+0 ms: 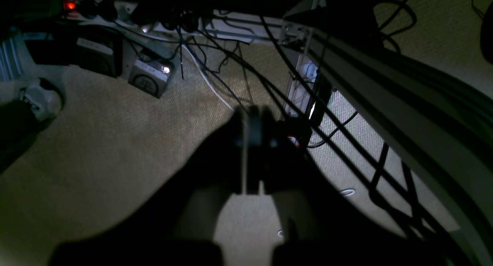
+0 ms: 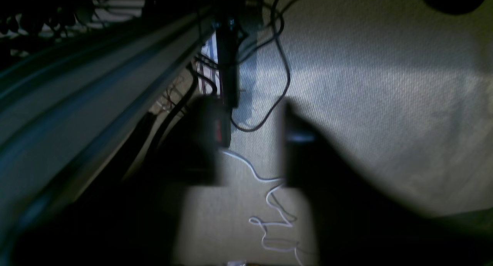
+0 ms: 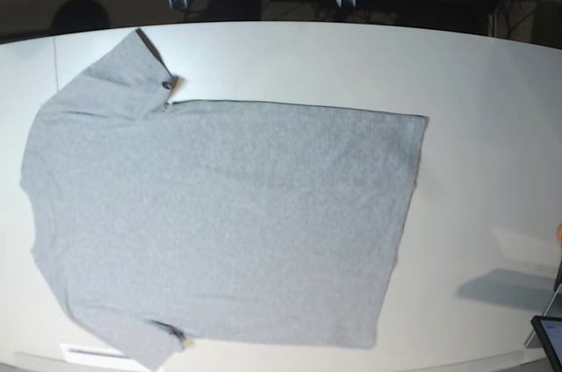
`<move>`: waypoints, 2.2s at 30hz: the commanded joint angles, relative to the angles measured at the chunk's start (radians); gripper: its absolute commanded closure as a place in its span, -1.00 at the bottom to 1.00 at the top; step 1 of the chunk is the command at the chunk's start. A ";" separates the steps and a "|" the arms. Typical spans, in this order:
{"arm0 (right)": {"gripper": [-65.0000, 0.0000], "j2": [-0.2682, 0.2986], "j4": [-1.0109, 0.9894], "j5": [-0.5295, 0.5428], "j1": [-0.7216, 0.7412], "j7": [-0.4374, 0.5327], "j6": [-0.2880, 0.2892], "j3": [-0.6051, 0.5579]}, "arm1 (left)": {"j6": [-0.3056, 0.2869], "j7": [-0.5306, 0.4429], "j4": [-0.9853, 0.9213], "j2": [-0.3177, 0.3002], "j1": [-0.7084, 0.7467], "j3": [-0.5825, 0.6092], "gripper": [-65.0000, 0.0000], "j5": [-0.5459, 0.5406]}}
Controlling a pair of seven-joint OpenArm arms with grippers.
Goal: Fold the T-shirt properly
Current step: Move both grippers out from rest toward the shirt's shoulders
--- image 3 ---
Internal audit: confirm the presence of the white paper label strip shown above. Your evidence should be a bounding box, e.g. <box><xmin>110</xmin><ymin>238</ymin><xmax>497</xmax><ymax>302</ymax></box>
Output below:
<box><xmin>60</xmin><ymin>344</ymin><xmax>146</xmax><ymax>371</ymax></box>

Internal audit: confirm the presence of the grey T-shirt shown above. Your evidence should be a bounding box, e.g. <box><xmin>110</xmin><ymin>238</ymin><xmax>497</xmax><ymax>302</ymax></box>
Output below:
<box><xmin>21</xmin><ymin>32</ymin><xmax>427</xmax><ymax>370</ymax></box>

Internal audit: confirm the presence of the tablet with stand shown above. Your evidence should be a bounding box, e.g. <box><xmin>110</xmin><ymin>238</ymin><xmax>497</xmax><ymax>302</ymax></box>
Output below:
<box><xmin>524</xmin><ymin>266</ymin><xmax>561</xmax><ymax>372</ymax></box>

